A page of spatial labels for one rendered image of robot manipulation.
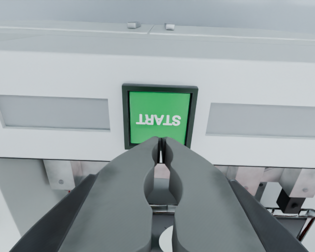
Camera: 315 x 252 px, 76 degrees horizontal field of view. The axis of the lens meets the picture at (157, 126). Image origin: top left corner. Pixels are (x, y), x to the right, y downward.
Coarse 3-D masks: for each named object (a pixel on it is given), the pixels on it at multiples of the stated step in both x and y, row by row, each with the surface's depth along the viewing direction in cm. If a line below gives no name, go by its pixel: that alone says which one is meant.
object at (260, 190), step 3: (261, 183) 34; (264, 183) 34; (258, 186) 34; (261, 186) 34; (264, 186) 34; (258, 189) 35; (261, 189) 35; (258, 192) 35; (261, 192) 35; (255, 195) 35; (258, 195) 35; (261, 195) 35; (258, 198) 36
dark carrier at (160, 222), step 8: (152, 216) 31; (160, 216) 31; (168, 216) 31; (152, 224) 32; (160, 224) 32; (168, 224) 32; (288, 224) 31; (296, 224) 31; (152, 232) 33; (160, 232) 33; (296, 232) 32; (152, 240) 34; (152, 248) 35; (160, 248) 35
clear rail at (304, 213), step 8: (152, 208) 30; (160, 208) 30; (168, 208) 30; (272, 208) 30; (304, 208) 31; (280, 216) 30; (288, 216) 30; (296, 216) 30; (304, 216) 30; (312, 216) 30
